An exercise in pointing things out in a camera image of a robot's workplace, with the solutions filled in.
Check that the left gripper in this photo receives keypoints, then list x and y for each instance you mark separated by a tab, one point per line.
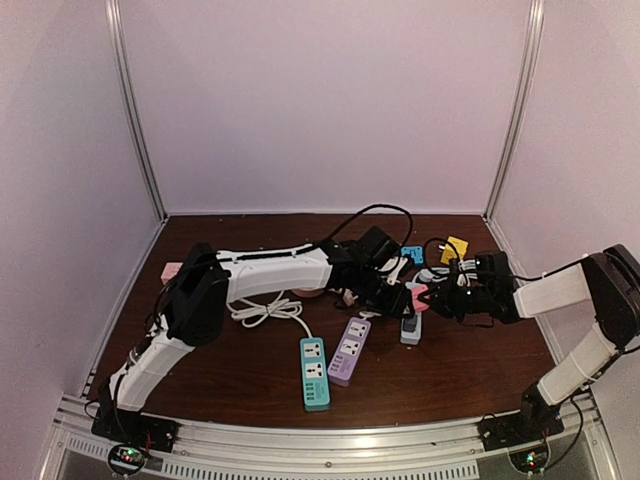
396	305

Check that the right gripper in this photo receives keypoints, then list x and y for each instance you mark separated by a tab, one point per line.
443	300

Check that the pink square plug adapter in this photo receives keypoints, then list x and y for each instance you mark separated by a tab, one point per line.
420	296

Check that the black plug adapter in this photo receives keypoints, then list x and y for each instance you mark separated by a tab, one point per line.
409	326

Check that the blue white cube socket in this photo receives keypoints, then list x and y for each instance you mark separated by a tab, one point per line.
415	253

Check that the yellow cube socket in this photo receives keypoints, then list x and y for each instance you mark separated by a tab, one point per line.
453	249

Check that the purple power strip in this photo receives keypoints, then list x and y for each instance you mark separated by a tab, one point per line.
344	360

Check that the pink round power strip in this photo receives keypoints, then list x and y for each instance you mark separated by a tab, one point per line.
307	293

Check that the teal power strip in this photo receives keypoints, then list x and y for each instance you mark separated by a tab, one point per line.
315	383

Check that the pink cube socket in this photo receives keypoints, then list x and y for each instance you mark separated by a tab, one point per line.
169	271

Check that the grey blue power strip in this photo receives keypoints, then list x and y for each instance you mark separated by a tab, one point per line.
411	340

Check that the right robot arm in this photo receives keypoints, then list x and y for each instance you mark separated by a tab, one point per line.
608	280

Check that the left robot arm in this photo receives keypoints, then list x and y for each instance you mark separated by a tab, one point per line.
190	311

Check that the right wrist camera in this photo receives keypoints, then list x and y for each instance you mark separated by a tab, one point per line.
492	266

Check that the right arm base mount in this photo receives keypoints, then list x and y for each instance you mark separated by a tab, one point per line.
499	432

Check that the front aluminium rail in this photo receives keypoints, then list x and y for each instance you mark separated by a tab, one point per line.
205	450

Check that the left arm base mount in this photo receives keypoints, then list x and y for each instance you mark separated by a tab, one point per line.
140	430

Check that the right aluminium frame post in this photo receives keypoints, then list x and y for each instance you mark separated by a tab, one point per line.
532	43

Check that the aluminium frame post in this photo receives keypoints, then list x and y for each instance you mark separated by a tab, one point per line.
132	114
532	43

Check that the left aluminium frame post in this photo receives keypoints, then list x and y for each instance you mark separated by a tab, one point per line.
132	114

